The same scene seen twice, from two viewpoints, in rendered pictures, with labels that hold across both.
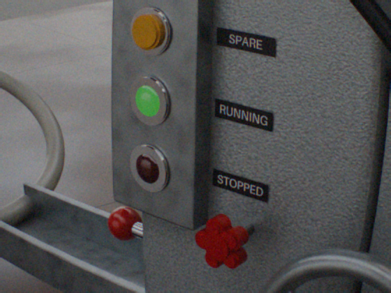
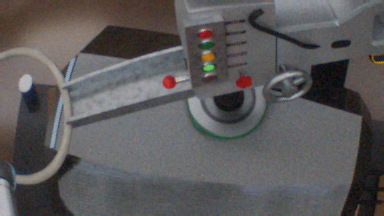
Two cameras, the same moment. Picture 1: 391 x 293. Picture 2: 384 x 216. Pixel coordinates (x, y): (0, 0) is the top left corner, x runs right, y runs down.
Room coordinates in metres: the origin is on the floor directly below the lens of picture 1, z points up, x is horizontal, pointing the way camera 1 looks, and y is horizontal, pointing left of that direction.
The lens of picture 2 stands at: (-0.03, 0.59, 2.86)
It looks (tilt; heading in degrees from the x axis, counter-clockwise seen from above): 66 degrees down; 316
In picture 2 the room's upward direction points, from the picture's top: 7 degrees counter-clockwise
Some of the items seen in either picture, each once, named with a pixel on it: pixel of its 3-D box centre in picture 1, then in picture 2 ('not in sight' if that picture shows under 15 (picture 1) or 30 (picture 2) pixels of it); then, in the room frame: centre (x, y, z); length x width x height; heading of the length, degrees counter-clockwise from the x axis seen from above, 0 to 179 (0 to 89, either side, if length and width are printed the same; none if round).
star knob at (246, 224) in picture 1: (232, 235); (242, 76); (0.45, -0.03, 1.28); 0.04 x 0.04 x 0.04; 53
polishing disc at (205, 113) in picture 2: not in sight; (229, 98); (0.56, -0.10, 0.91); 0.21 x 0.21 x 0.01
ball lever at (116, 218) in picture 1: (143, 231); (179, 79); (0.58, 0.04, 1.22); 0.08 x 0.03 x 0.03; 53
